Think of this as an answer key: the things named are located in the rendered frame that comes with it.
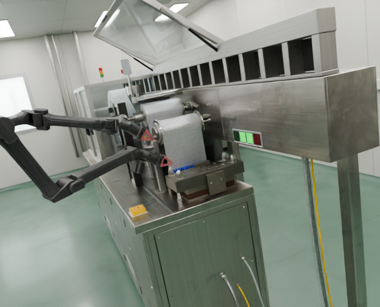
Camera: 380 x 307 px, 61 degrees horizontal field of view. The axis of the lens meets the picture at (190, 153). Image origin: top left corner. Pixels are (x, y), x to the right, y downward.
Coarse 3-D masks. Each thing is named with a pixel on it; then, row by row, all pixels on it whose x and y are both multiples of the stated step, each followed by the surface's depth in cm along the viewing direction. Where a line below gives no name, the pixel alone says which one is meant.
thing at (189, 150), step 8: (192, 136) 182; (200, 136) 184; (168, 144) 177; (176, 144) 179; (184, 144) 181; (192, 144) 183; (200, 144) 185; (168, 152) 178; (176, 152) 180; (184, 152) 182; (192, 152) 184; (200, 152) 186; (176, 160) 180; (184, 160) 182; (192, 160) 184; (200, 160) 186; (176, 168) 181
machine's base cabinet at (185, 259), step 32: (96, 192) 377; (128, 224) 186; (192, 224) 161; (224, 224) 169; (256, 224) 177; (128, 256) 230; (160, 256) 157; (192, 256) 164; (224, 256) 172; (256, 256) 180; (160, 288) 159; (192, 288) 166; (224, 288) 174
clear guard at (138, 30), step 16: (128, 0) 157; (112, 16) 189; (128, 16) 179; (144, 16) 170; (160, 16) 162; (112, 32) 220; (128, 32) 207; (144, 32) 195; (160, 32) 185; (176, 32) 176; (128, 48) 245; (144, 48) 229; (160, 48) 215; (176, 48) 203; (192, 48) 191
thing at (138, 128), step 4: (132, 124) 171; (132, 128) 171; (136, 128) 172; (140, 128) 173; (128, 132) 172; (132, 132) 172; (136, 132) 172; (140, 132) 171; (136, 136) 172; (140, 136) 171
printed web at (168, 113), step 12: (144, 108) 195; (156, 108) 197; (168, 108) 199; (180, 108) 202; (168, 120) 179; (180, 120) 180; (192, 120) 182; (168, 132) 176; (180, 132) 179; (192, 132) 182
